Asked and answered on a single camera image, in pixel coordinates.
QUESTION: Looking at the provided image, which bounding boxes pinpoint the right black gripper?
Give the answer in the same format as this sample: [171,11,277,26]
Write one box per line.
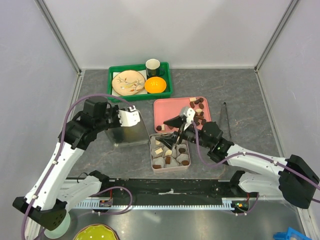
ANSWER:
[155,115,211,151]

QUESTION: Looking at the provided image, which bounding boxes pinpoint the dark oval chocolate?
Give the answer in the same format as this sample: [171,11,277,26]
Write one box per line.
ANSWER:
[178,148,186,154]

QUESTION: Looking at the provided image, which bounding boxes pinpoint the white almond chocolate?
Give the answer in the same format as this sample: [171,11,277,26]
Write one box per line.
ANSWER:
[165,149,173,156]

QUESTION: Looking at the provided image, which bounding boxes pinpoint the white square chocolate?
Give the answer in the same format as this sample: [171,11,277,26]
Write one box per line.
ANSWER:
[155,148,163,155]

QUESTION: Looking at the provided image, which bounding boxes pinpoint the pink plastic tray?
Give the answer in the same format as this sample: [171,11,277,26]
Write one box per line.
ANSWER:
[153,96,212,133]

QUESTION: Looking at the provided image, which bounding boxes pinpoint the brown block chocolate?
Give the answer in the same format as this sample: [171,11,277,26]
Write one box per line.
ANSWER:
[165,156,172,165]

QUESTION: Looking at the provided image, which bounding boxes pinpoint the silver tin lid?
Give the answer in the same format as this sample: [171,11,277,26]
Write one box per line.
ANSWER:
[104,110,149,148]

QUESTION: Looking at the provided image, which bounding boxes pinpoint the pink chocolate tin box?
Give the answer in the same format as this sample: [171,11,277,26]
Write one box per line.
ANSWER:
[149,133,191,173]

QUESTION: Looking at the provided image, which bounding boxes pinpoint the dark round chocolate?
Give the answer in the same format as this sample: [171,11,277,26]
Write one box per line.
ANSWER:
[181,160,190,166]

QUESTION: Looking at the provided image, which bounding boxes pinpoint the brown bar chocolate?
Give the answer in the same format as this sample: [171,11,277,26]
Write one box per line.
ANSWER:
[152,164,162,169]

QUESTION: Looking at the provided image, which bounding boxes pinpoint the metal serving tongs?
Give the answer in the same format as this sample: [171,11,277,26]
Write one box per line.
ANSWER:
[218,102,232,141]

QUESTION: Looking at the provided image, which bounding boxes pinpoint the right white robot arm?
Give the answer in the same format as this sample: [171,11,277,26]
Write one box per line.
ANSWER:
[156,116,320,209]

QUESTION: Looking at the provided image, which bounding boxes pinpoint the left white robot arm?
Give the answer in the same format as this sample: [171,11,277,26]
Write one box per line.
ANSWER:
[12,96,121,231]

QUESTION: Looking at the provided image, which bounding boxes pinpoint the beige floral plate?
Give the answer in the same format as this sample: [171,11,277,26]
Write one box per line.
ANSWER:
[111,70,146,96]

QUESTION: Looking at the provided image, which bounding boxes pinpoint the orange bowl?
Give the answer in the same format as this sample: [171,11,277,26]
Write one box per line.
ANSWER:
[144,76,167,94]

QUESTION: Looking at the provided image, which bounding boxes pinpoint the dark green mug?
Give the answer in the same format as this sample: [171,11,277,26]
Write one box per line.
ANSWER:
[145,58,165,78]

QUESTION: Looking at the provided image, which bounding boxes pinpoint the yellow bowl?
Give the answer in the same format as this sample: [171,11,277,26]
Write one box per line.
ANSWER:
[73,224,119,240]

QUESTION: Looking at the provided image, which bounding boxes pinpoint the pale green bowl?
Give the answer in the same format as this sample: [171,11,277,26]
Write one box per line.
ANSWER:
[44,213,71,240]

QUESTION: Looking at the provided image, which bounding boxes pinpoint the blue plastic object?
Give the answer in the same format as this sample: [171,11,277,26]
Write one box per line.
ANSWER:
[273,227,311,240]

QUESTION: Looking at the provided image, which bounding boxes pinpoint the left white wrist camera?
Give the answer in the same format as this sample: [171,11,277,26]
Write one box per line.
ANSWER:
[118,105,141,127]

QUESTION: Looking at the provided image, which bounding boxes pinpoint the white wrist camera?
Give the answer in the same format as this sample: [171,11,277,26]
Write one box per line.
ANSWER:
[179,106,196,124]
[118,105,141,127]

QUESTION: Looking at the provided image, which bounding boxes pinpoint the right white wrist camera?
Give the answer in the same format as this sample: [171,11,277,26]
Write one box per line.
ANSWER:
[179,106,196,124]

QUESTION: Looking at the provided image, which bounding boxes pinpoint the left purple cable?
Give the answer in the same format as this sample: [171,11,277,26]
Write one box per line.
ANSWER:
[21,93,136,240]

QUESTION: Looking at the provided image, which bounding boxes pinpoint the purple cable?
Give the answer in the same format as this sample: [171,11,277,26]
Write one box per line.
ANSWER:
[191,121,320,216]
[21,93,136,240]

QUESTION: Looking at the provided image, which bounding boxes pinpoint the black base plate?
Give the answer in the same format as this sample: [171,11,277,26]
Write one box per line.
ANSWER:
[100,178,257,205]

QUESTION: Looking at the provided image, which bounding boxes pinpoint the light blue cable duct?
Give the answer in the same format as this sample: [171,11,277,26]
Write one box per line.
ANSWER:
[74,198,244,211]

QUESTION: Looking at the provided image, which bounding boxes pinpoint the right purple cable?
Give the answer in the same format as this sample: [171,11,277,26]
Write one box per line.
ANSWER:
[191,121,320,216]

